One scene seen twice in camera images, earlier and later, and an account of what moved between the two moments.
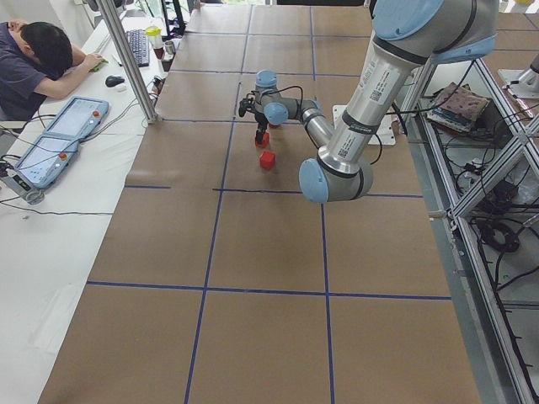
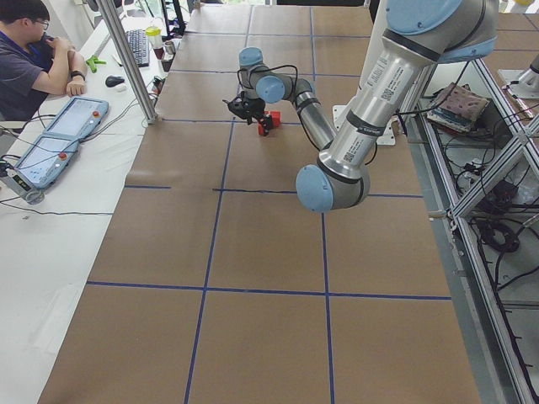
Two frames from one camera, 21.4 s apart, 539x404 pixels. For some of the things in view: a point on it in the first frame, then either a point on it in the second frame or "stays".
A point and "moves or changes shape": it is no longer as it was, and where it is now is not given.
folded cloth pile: [457, 106] stays
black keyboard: [139, 41] stays
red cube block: [266, 136] moves or changes shape
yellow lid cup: [154, 33] stays
